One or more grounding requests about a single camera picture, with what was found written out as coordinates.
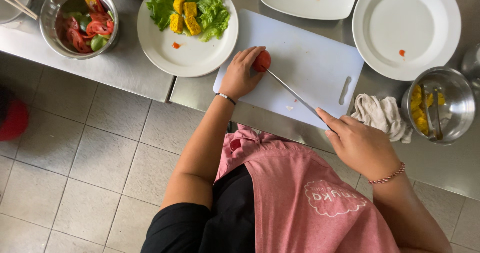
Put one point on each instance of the steel pot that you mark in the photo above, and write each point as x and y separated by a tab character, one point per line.
471	65

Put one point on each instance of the red tomato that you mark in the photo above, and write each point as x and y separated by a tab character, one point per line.
262	61

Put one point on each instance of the white plastic cutting board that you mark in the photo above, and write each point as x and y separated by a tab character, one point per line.
311	58

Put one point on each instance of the heap of yellow fried pieces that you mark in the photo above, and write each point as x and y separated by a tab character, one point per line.
417	112

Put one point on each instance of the large round white plate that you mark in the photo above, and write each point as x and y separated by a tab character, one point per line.
405	24

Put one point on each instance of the person's left hand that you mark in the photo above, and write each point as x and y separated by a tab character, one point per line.
238	77

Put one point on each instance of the heap of tomato scraps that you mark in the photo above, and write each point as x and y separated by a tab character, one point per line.
84	34

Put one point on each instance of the person's right hand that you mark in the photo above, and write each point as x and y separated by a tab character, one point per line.
360	148

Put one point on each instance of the red round object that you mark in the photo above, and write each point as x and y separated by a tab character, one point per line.
14	120

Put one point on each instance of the steel kitchen knife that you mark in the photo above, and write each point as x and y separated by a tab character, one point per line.
292	92

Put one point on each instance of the green lettuce leaves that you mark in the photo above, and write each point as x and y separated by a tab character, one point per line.
213	15

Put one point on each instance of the black shirt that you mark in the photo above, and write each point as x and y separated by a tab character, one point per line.
210	226

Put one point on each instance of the steel tongs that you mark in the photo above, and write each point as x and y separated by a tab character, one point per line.
427	114

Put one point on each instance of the wooden chopstick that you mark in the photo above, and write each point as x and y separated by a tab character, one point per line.
18	0
18	8

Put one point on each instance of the yellow fried piece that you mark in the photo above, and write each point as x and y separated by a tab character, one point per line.
190	9
192	25
176	23
179	4

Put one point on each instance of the steel bowl with tongs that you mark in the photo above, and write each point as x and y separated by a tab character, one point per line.
455	103

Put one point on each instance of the square white plate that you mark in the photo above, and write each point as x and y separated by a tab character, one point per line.
292	2

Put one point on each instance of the steel bowl with vegetable scraps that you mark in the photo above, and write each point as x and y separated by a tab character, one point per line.
50	17

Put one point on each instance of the red sauce dab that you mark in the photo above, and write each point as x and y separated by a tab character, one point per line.
402	53
176	45

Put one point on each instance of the white crumpled cloth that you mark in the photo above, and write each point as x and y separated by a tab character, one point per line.
378	114

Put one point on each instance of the pink apron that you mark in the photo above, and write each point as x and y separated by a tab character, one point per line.
292	200

